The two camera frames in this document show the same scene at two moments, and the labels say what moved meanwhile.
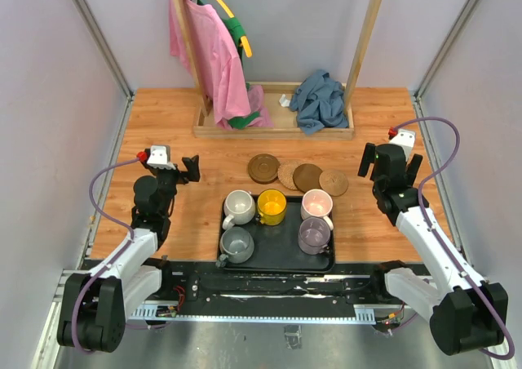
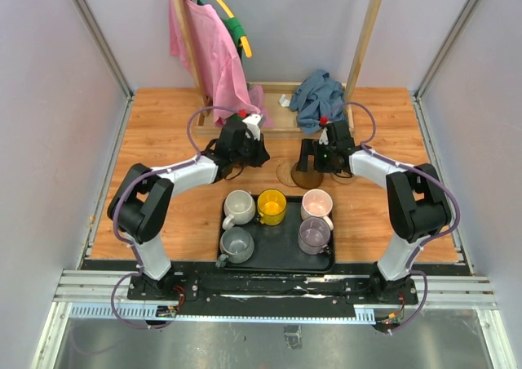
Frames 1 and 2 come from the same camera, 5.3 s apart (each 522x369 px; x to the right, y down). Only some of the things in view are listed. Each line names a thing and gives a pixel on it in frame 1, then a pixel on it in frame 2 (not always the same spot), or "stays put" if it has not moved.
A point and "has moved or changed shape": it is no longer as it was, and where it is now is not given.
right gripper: [411, 168] -> [309, 147]
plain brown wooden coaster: [306, 177] stays put
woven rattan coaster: [285, 173] stays put
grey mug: [236, 246] stays put
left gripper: [183, 177] -> [262, 153]
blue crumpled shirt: [319, 101] stays put
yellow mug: [272, 206] stays put
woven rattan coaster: [333, 182] has moved or changed shape
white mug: [239, 206] stays put
